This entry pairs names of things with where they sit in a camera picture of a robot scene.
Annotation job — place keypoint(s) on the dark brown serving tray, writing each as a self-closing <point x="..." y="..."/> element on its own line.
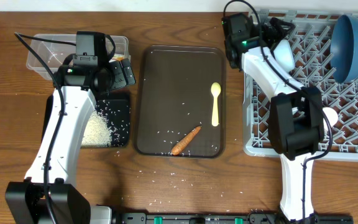
<point x="175" y="96"/>

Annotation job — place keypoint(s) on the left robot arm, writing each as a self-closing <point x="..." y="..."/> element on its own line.
<point x="48" y="193"/>

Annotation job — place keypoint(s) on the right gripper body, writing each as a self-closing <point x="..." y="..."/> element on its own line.
<point x="278" y="28"/>

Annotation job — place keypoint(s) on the white rice pile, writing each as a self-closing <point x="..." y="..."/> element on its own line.
<point x="107" y="127"/>

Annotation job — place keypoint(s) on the black plastic tray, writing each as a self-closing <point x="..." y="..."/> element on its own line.
<point x="120" y="101"/>

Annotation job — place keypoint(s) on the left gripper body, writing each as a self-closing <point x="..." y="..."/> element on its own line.
<point x="123" y="73"/>

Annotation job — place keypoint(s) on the clear plastic bin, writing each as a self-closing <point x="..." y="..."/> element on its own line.
<point x="54" y="54"/>

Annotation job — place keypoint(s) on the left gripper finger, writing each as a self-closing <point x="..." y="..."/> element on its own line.
<point x="128" y="72"/>
<point x="119" y="80"/>

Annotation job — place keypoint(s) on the grey dishwasher rack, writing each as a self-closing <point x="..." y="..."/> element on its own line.
<point x="310" y="43"/>

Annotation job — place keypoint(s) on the orange carrot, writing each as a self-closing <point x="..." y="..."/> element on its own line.
<point x="182" y="144"/>

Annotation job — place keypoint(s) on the dark blue plate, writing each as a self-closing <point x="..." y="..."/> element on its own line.
<point x="344" y="47"/>

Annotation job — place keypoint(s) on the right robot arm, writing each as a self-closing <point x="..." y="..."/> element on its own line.
<point x="295" y="120"/>

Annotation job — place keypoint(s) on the pink cup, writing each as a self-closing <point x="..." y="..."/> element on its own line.
<point x="331" y="115"/>

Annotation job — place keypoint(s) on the light blue bowl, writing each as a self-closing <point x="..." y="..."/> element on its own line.
<point x="284" y="56"/>

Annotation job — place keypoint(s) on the yellow plastic spoon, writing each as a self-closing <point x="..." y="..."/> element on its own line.
<point x="215" y="91"/>

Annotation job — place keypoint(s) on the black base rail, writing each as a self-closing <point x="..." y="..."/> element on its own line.
<point x="251" y="218"/>

